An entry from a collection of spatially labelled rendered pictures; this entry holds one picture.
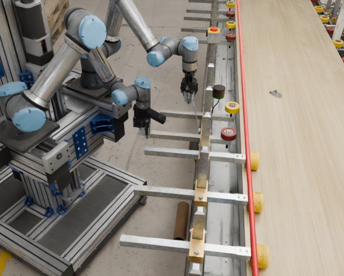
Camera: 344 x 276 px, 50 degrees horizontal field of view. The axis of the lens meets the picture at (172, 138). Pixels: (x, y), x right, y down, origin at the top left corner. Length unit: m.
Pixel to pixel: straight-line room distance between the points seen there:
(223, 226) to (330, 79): 1.25
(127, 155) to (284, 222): 1.85
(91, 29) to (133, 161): 1.76
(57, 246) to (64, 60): 1.22
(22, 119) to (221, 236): 1.02
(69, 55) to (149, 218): 1.48
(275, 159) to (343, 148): 0.37
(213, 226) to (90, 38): 1.03
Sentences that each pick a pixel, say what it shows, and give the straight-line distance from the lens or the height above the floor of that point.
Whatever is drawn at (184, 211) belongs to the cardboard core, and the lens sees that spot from 2.59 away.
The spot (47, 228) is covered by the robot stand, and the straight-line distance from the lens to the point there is 2.42.
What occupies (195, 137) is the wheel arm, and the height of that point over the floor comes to 0.86.
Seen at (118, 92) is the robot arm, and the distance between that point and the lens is 1.73.
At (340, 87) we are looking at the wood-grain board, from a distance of 2.51.
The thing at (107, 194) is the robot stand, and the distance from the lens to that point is 2.54.
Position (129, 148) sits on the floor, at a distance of 3.20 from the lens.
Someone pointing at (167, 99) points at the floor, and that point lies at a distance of 3.81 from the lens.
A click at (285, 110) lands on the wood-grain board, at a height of 0.90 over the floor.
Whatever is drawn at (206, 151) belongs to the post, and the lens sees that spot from 1.38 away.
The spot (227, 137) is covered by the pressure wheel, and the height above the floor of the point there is 0.90.
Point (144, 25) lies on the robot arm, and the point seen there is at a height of 1.43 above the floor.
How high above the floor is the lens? 2.06
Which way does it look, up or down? 39 degrees down
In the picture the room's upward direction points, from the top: 1 degrees clockwise
